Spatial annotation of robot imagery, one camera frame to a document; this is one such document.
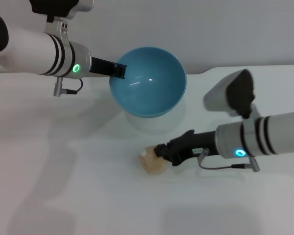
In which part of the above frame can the right silver camera bracket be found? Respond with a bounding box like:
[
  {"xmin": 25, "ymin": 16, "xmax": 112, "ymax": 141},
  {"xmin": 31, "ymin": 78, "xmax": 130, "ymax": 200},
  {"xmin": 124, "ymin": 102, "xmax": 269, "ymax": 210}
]
[{"xmin": 242, "ymin": 104, "xmax": 260, "ymax": 128}]

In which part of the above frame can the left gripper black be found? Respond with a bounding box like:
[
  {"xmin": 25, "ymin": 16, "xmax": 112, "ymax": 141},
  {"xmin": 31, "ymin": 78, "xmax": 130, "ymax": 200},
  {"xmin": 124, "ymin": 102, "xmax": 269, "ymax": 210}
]
[{"xmin": 89, "ymin": 56, "xmax": 128, "ymax": 80}]

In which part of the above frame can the left wrist camera black silver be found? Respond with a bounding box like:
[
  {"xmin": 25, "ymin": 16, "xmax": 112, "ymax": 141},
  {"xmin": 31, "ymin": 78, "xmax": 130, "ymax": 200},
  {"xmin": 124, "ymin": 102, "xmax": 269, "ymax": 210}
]
[{"xmin": 29, "ymin": 0, "xmax": 95, "ymax": 24}]

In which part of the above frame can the arm cable with plug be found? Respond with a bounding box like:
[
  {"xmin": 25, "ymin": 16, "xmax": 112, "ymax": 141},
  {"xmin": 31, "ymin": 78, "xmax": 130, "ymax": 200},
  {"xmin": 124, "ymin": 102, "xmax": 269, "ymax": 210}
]
[
  {"xmin": 53, "ymin": 76, "xmax": 83, "ymax": 97},
  {"xmin": 197, "ymin": 148, "xmax": 261, "ymax": 172}
]

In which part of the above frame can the wrist camera black silver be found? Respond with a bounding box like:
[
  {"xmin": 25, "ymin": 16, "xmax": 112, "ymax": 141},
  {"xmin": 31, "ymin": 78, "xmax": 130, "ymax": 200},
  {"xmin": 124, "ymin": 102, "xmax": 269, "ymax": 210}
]
[
  {"xmin": 203, "ymin": 69, "xmax": 257, "ymax": 120},
  {"xmin": 29, "ymin": 0, "xmax": 95, "ymax": 24}
]

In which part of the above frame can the left arm cable with plug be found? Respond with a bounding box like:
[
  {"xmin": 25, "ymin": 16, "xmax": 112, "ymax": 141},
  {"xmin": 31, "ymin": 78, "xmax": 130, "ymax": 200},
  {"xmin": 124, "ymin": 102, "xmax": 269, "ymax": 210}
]
[{"xmin": 53, "ymin": 76, "xmax": 83, "ymax": 97}]

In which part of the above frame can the right wrist camera black silver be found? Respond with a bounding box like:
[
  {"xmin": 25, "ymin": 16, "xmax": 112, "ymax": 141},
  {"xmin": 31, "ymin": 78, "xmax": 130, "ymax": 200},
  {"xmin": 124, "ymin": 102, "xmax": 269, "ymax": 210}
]
[{"xmin": 203, "ymin": 69, "xmax": 257, "ymax": 120}]

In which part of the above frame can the beige egg yolk pastry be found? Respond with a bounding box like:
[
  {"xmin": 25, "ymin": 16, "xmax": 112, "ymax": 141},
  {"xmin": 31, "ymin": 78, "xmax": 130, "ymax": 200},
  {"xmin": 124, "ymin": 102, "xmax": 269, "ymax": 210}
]
[{"xmin": 139, "ymin": 145, "xmax": 168, "ymax": 174}]

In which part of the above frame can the blue bowl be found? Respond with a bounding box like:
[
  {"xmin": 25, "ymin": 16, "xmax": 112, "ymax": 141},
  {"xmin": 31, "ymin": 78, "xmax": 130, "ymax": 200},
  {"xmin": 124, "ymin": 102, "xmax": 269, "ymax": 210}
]
[{"xmin": 109, "ymin": 46, "xmax": 187, "ymax": 118}]

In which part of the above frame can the silver camera bracket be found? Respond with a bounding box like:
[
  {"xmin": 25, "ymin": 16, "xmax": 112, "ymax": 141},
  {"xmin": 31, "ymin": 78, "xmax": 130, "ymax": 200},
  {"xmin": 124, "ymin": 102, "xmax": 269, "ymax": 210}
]
[
  {"xmin": 242, "ymin": 104, "xmax": 260, "ymax": 128},
  {"xmin": 44, "ymin": 21, "xmax": 70, "ymax": 47}
]

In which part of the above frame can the left silver camera bracket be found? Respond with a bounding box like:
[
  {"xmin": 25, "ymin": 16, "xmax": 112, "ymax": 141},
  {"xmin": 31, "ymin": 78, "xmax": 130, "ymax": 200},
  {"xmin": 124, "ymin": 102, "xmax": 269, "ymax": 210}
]
[{"xmin": 44, "ymin": 21, "xmax": 70, "ymax": 47}]

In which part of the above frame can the right arm cable with plug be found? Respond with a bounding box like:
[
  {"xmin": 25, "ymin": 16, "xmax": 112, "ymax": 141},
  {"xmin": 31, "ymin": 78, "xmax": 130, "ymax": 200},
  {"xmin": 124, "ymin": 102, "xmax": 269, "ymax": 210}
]
[{"xmin": 197, "ymin": 148, "xmax": 261, "ymax": 172}]

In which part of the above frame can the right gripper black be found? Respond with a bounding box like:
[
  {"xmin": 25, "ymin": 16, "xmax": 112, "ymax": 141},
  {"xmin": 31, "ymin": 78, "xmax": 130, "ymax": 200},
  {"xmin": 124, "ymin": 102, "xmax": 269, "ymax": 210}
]
[{"xmin": 154, "ymin": 129, "xmax": 218, "ymax": 167}]

